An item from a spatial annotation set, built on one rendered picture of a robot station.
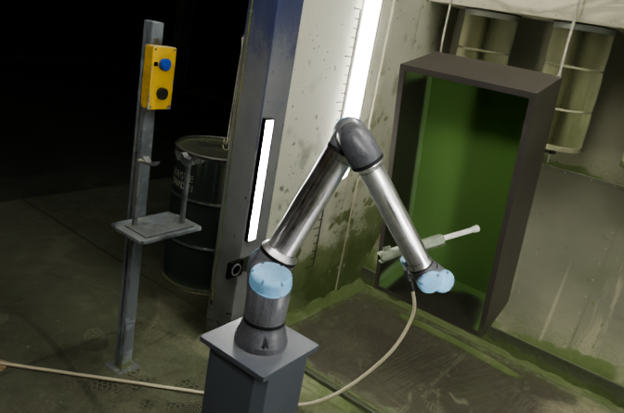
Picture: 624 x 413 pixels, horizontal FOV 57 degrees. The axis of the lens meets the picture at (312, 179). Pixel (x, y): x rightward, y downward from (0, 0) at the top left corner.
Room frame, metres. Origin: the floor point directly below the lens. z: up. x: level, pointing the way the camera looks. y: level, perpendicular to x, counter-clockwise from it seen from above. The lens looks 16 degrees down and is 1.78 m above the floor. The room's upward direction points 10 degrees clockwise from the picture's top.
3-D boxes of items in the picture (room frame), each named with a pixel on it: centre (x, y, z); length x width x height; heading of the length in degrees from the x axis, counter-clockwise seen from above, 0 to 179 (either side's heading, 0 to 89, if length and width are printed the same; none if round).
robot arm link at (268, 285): (1.83, 0.08, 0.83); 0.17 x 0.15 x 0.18; 8
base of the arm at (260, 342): (1.82, 0.08, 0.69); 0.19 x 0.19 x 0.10
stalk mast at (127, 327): (2.41, 0.75, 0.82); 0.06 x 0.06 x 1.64; 55
